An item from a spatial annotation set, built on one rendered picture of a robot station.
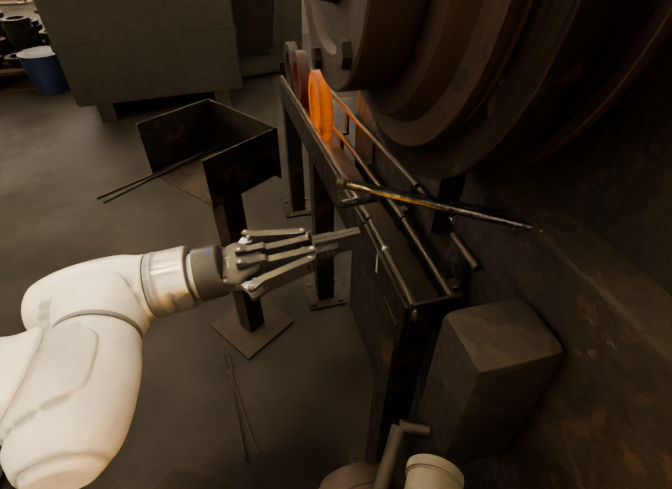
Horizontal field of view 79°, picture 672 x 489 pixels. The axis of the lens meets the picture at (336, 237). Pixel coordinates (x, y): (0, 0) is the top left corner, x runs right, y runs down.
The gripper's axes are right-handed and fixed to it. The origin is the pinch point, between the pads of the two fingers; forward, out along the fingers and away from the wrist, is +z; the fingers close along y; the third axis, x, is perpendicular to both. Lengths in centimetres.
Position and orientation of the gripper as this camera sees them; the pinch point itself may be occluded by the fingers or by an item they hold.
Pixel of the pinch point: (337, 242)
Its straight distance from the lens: 59.6
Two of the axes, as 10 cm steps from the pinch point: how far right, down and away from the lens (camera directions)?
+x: -0.9, -7.4, -6.6
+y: 2.4, 6.3, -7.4
